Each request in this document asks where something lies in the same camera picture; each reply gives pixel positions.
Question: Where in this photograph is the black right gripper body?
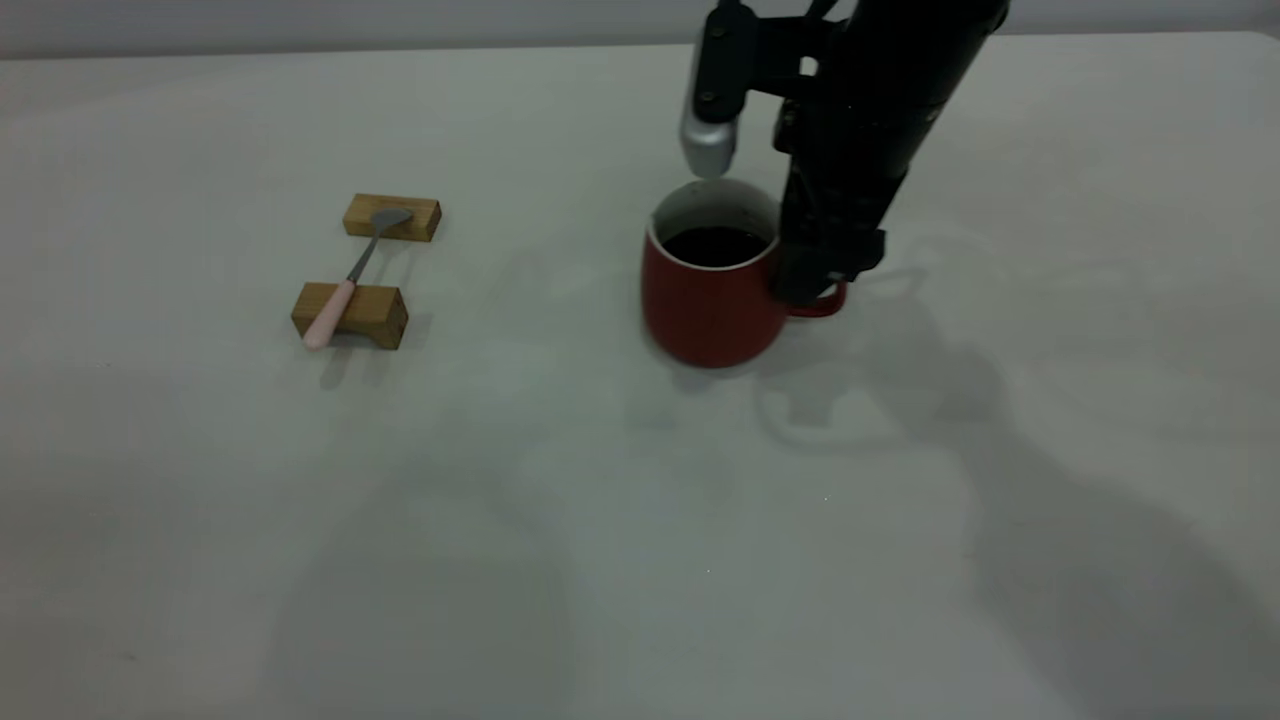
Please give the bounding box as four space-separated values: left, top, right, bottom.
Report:
775 95 946 236

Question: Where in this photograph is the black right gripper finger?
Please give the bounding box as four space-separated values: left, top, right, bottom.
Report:
770 232 851 307
848 230 888 284

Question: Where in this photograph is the red ceramic cup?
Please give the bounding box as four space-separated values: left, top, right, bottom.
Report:
641 178 849 370

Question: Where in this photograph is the pink handled metal spoon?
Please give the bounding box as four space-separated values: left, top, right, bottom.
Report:
303 208 415 352

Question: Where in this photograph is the dark coffee liquid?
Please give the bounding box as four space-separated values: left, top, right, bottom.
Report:
662 227 771 269

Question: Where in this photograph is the flat wooden block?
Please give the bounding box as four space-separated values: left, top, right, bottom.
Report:
343 194 443 243

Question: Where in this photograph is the arched wooden block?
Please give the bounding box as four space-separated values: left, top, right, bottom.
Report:
291 282 410 351

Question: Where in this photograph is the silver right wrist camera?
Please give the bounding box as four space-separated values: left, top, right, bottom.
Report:
680 0 851 182

